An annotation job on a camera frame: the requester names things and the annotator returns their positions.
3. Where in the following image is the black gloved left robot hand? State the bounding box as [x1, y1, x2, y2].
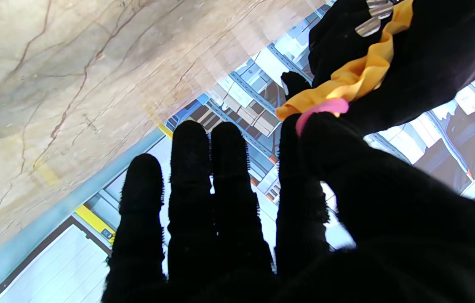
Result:
[280, 0, 475, 136]

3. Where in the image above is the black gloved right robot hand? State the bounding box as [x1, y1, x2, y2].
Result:
[102, 112, 475, 303]

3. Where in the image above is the yellow cloth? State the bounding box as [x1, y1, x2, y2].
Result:
[276, 0, 415, 122]

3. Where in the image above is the pink rubber band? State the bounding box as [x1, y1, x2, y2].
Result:
[295, 98, 350, 137]

